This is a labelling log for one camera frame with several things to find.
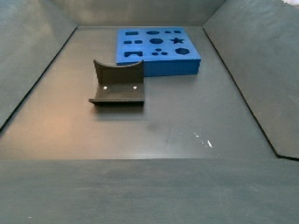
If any black curved holder stand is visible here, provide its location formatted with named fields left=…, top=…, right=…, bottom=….
left=88, top=60, right=146, bottom=105

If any blue shape sorting block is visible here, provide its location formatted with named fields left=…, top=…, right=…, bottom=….
left=117, top=27, right=202, bottom=77

